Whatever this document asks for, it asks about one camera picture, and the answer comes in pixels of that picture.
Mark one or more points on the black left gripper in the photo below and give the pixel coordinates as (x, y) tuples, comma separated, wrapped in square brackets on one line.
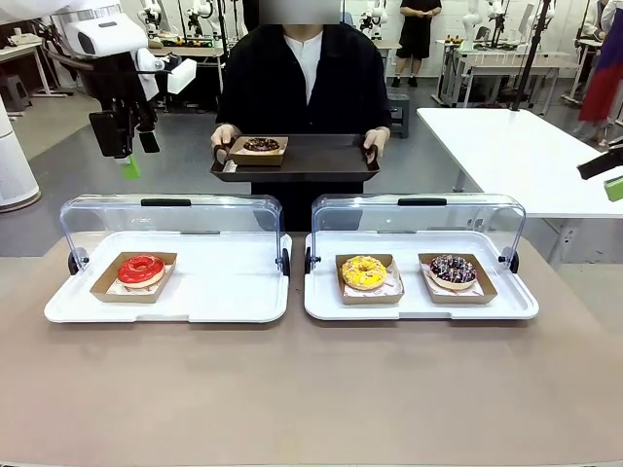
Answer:
[(124, 82)]

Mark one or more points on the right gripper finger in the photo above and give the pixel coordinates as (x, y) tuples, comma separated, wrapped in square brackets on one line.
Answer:
[(603, 164), (614, 189)]

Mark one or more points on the chocolate sprinkled donut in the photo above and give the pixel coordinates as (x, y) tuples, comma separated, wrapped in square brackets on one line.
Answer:
[(253, 146)]

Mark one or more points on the brown cardboard donut box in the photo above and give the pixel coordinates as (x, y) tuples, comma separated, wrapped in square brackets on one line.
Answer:
[(394, 297), (104, 292), (487, 296), (258, 159)]

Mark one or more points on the dark sprinkled donut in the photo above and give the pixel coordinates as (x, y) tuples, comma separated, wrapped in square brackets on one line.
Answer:
[(452, 272)]

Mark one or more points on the dark brown serving tray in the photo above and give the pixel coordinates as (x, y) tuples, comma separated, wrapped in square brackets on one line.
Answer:
[(321, 158)]

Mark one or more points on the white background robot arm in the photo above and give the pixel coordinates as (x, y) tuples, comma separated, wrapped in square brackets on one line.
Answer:
[(199, 14), (150, 17), (470, 24), (374, 17)]

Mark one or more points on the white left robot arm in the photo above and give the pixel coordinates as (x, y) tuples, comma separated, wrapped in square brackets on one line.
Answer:
[(107, 34)]

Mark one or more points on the person in red skirt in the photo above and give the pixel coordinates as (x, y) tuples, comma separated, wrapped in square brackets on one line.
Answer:
[(603, 82)]

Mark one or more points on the person in black shirt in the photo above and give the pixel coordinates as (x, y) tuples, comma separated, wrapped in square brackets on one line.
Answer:
[(263, 82)]

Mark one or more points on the red glazed donut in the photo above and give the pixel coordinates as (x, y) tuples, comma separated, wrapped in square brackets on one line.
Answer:
[(131, 275)]

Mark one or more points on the standing person in black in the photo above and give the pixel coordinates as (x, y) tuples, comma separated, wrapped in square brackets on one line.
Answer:
[(418, 34)]

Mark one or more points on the yellow sprinkled donut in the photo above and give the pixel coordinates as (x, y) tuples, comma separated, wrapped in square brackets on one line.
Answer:
[(364, 272)]

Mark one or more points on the person's right hand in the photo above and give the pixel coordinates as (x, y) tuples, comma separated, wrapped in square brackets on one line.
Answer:
[(224, 136)]

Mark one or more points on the person's left hand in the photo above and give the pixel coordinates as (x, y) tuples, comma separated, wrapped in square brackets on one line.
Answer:
[(377, 141)]

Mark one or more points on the white table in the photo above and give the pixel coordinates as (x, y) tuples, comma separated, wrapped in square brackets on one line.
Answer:
[(511, 151)]

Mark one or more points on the grey metal workbench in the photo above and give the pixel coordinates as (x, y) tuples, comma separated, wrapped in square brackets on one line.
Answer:
[(194, 51)]

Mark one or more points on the white air purifier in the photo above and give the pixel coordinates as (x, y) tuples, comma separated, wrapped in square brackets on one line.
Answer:
[(14, 155)]

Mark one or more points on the grey plastic stool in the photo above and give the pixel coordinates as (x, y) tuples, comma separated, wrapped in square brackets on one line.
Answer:
[(14, 92)]

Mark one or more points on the clear dome lid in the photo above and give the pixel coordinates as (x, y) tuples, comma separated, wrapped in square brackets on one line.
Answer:
[(462, 219), (219, 214)]

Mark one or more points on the white office desk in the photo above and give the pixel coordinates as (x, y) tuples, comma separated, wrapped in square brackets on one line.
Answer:
[(19, 48)]

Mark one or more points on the white fenced workbench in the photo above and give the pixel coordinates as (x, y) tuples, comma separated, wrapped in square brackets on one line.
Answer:
[(506, 63)]

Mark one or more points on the white plastic display tray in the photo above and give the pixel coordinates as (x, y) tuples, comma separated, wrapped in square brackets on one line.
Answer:
[(219, 297), (414, 311)]

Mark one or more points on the dark grey step stool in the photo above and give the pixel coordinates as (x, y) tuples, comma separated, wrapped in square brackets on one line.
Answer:
[(399, 114)]

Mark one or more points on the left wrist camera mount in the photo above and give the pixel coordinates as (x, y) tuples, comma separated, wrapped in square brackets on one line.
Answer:
[(181, 78)]

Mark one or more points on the black camera stand pole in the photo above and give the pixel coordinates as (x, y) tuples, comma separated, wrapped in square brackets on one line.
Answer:
[(528, 58)]

